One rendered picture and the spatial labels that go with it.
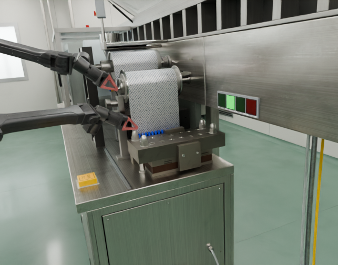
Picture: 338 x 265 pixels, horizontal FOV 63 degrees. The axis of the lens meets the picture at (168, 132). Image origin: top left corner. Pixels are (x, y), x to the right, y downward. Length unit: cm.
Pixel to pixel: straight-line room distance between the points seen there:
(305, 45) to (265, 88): 19
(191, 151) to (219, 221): 36
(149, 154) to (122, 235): 33
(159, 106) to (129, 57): 34
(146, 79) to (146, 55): 28
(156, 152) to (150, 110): 24
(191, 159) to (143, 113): 30
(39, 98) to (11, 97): 54
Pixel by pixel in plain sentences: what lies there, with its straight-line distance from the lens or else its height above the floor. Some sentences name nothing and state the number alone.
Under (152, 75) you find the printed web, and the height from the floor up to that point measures 129.
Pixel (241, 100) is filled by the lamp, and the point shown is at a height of 120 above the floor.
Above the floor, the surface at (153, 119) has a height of 109.
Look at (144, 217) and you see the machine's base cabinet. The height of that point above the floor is 77.
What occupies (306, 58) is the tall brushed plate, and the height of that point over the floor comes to 135.
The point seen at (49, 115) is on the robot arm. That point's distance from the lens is 105.
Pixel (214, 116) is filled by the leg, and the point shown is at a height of 102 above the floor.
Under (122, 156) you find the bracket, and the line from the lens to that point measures 137.
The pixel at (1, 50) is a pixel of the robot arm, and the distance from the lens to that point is 133.
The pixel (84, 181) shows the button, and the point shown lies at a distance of 114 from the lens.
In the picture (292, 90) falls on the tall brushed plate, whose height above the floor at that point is 126.
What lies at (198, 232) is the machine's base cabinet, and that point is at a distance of 129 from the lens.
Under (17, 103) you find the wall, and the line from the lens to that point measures 684.
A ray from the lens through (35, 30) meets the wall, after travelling 677.
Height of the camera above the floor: 138
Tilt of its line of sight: 16 degrees down
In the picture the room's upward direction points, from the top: 4 degrees counter-clockwise
